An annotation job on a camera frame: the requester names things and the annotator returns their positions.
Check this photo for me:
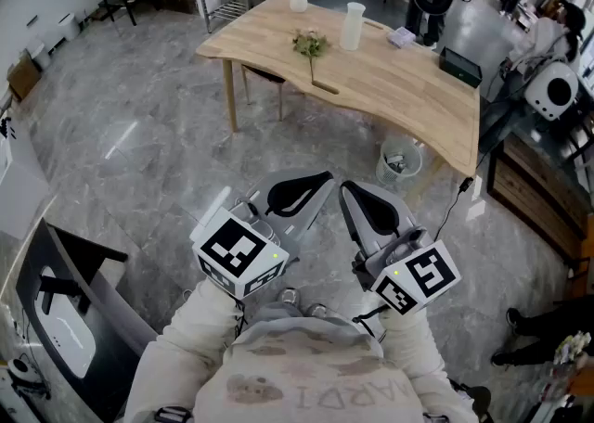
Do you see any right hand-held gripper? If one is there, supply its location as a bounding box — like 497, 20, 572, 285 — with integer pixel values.
339, 181, 463, 316

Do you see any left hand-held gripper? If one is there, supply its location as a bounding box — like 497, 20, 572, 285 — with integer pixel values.
189, 171, 336, 301

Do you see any pink cream flowers bunch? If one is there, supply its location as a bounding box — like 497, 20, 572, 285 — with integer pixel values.
291, 29, 332, 86

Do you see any tall white vase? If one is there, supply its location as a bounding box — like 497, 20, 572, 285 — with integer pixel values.
341, 2, 368, 52

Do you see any person's left forearm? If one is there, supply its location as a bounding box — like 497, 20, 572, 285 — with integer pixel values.
123, 279, 247, 423

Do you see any person's right forearm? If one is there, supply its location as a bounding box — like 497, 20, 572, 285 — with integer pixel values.
378, 307, 479, 423

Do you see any white mesh wastebasket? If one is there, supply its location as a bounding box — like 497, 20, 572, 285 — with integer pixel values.
374, 136, 424, 187

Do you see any wooden chair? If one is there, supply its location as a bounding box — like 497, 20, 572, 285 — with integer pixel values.
239, 63, 288, 122

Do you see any light wooden table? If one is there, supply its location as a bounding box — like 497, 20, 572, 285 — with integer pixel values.
195, 0, 482, 179

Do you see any person's beige sweatshirt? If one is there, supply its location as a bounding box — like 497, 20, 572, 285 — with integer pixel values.
192, 302, 426, 423

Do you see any dark wooden cabinet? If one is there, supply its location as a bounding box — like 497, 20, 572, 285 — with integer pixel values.
485, 132, 593, 267

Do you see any black box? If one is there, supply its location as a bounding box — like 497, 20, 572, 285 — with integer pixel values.
438, 46, 484, 89

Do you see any black stand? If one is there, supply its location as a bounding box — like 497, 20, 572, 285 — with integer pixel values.
15, 216, 160, 423

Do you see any white cabinet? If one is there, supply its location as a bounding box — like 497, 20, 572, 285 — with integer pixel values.
0, 112, 51, 241

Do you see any white air purifier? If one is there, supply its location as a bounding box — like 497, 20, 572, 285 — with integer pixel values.
56, 12, 83, 42

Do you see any white bin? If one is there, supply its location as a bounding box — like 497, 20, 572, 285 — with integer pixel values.
26, 38, 52, 72

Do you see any cardboard box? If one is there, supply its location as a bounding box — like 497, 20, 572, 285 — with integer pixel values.
6, 50, 43, 102

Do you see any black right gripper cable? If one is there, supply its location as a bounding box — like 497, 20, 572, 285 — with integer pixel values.
351, 303, 389, 343

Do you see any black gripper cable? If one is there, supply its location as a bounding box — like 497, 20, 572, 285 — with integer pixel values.
233, 298, 247, 339
351, 303, 389, 343

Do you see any black power cable with adapter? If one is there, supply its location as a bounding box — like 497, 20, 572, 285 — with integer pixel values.
433, 175, 475, 242

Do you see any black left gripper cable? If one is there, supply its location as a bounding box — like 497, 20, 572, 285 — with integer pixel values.
233, 298, 247, 339

